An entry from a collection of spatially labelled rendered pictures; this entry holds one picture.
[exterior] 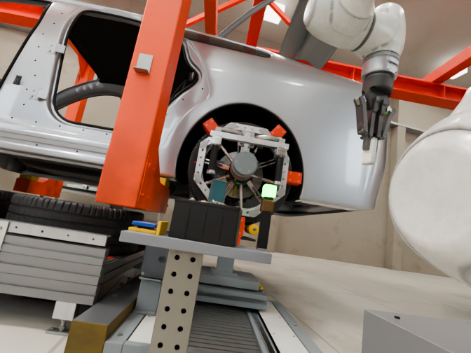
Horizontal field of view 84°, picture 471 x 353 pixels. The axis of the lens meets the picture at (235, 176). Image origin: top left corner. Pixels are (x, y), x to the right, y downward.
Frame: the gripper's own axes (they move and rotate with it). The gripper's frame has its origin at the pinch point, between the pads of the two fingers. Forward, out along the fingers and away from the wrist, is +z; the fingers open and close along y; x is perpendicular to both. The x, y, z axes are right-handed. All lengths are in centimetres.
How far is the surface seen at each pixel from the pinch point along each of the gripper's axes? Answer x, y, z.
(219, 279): 91, -3, 61
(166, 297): 25, -40, 49
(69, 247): 71, -76, 49
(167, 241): 23, -44, 34
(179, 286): 25, -37, 46
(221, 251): 19.3, -28.8, 33.7
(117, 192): 61, -62, 23
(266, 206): 23.2, -15.2, 18.7
